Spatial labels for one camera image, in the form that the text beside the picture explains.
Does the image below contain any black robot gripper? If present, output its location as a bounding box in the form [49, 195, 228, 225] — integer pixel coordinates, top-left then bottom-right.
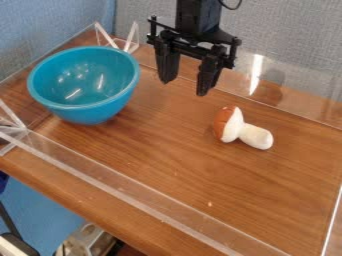
[147, 0, 242, 96]

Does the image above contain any brown and white toy mushroom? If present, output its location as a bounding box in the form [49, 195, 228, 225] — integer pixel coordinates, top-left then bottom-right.
[212, 106, 274, 150]

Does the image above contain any blue plastic bowl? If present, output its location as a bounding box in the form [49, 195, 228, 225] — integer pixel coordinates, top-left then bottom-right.
[27, 46, 140, 125]

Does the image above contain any black stand leg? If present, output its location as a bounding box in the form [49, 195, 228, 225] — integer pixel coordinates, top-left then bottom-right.
[0, 202, 40, 256]

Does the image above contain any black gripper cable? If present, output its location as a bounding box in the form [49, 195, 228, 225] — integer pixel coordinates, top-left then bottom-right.
[218, 0, 244, 11]

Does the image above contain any clear acrylic barrier frame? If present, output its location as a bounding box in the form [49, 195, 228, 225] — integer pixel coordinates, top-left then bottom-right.
[0, 21, 342, 256]

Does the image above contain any grey metal bracket under table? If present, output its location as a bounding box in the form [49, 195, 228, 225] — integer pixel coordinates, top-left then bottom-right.
[53, 223, 116, 256]

